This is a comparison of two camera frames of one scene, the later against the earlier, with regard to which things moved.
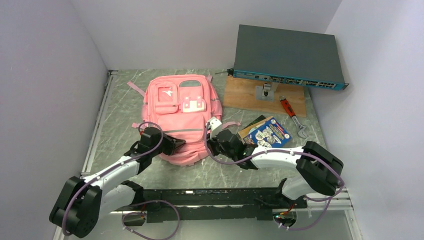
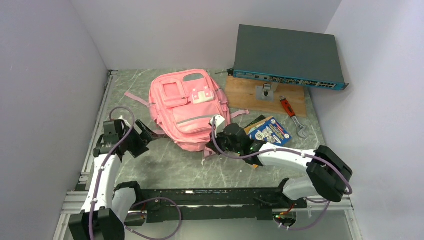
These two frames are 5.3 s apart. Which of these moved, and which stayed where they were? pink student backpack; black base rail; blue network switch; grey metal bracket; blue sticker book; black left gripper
Moved: black left gripper; pink student backpack
Stayed: black base rail; grey metal bracket; blue network switch; blue sticker book
